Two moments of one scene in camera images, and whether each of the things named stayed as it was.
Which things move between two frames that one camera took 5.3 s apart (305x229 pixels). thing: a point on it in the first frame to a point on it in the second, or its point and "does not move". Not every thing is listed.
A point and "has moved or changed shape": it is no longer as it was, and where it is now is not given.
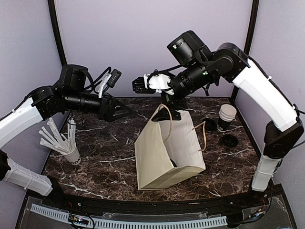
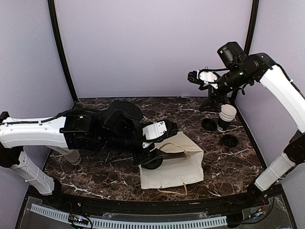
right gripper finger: [161, 115] to [208, 105]
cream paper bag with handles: [168, 151] has moved or changed shape
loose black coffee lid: [210, 124] does not move
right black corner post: [253, 21] does not move
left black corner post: [56, 32] does not move
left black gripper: [107, 111] to [148, 155]
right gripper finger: [176, 115] to [218, 108]
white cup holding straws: [74, 157] does not move
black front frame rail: [53, 196] does not move
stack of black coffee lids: [230, 140] does not move
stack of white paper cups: [227, 113] does not move
